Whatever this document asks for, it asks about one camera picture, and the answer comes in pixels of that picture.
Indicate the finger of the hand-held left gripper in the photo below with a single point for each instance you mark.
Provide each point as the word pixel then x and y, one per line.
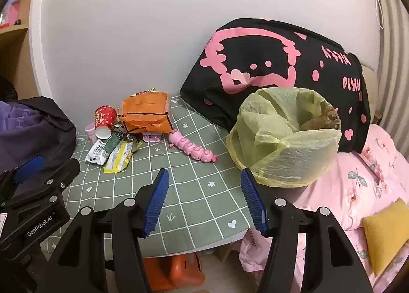
pixel 67 172
pixel 28 166

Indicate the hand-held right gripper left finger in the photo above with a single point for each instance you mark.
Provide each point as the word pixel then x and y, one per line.
pixel 156 203

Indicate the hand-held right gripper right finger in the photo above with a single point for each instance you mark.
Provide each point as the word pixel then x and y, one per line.
pixel 254 203

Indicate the white green snack wrapper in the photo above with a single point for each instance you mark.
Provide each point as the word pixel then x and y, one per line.
pixel 97 152

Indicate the yellow snack wrapper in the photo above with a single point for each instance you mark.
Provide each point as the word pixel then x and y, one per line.
pixel 118 159

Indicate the dark green snack wrapper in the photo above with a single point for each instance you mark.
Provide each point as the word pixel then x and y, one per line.
pixel 113 143

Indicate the bin with yellow trash bag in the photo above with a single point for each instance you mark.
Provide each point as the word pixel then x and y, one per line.
pixel 287 155

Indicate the red paper cup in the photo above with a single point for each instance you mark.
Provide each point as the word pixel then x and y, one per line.
pixel 104 117

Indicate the orange snack bag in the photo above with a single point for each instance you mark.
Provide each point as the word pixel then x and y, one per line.
pixel 143 107

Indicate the brown snack packet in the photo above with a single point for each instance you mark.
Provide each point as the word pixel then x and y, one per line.
pixel 143 91

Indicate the green checked tablecloth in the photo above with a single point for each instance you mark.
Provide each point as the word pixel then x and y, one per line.
pixel 191 190

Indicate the dark purple jacket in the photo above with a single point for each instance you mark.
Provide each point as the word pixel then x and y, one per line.
pixel 48 127

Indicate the small pink bottle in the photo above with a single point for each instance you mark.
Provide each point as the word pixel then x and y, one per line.
pixel 89 130

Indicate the pink caterpillar toy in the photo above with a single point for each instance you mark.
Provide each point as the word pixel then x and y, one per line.
pixel 188 147

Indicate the orange plastic stool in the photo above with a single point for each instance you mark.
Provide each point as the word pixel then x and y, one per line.
pixel 179 270

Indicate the pink floral blanket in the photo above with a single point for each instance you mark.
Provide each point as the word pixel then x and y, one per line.
pixel 345 184

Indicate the wooden shelf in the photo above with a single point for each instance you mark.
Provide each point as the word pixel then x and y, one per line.
pixel 16 56

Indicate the black pink printed cushion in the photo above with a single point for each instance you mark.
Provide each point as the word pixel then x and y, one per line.
pixel 319 104

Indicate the yellow cushion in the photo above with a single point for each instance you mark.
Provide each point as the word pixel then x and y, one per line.
pixel 386 235

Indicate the pink box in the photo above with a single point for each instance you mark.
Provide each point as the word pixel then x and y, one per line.
pixel 9 7

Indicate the beige headboard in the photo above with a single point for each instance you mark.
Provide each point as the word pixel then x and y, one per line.
pixel 370 88

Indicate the striped curtain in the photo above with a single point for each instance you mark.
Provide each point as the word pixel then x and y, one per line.
pixel 393 56

